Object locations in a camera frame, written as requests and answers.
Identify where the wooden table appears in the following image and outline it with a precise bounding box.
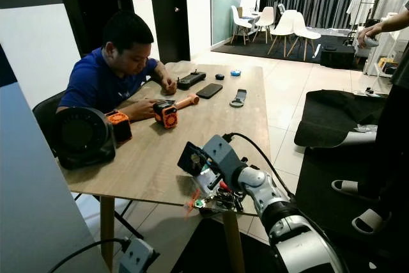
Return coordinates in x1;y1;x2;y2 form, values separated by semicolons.
61;62;271;273

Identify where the orange black power tool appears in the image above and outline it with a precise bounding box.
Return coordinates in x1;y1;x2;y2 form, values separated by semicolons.
153;93;200;130

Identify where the black smartphone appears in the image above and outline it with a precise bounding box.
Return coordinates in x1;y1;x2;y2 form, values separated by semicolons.
196;83;224;100

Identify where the black remote device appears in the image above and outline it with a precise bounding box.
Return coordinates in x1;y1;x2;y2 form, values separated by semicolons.
176;71;207;91

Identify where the orange black box device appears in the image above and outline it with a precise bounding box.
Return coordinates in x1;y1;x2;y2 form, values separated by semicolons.
105;111;134;144

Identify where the dark rug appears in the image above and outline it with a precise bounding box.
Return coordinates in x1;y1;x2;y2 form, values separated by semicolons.
211;33;368;68

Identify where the white slipper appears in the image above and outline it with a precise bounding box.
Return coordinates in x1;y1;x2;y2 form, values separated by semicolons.
332;180;373;199
351;209;390;236

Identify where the black round fan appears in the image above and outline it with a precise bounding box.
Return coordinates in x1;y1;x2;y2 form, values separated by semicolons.
52;107;118;171

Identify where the seated person in blue shirt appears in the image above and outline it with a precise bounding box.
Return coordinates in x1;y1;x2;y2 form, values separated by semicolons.
56;10;178;123

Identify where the black cloth sheet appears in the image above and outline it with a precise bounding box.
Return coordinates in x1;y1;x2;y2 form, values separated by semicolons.
294;90;390;149

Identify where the white shell chair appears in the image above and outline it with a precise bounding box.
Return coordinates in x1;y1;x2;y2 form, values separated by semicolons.
268;10;302;56
291;11;323;61
253;7;275;42
231;6;254;45

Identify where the silver grey tube part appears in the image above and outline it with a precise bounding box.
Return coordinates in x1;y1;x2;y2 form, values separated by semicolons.
339;124;379;148

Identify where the black office chair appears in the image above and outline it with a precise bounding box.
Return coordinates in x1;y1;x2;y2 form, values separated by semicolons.
32;91;70;141

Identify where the black ottoman box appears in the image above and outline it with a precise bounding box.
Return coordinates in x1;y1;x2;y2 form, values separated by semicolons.
320;46;357;70

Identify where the standing person in black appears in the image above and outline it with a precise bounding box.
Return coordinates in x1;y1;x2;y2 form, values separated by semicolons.
332;0;409;236

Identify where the grey hand controller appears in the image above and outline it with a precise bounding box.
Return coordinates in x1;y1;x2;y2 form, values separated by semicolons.
363;35;384;49

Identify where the white hanging garment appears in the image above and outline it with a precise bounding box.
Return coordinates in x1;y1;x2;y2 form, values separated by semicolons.
346;0;376;27

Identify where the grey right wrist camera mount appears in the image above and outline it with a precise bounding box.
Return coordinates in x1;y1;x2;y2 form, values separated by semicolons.
203;134;248;188

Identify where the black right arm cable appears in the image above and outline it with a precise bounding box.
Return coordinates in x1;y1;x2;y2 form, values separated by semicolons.
222;132;293;200

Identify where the black metal leg frame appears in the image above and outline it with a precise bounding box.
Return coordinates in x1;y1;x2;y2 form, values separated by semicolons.
70;191;135;243

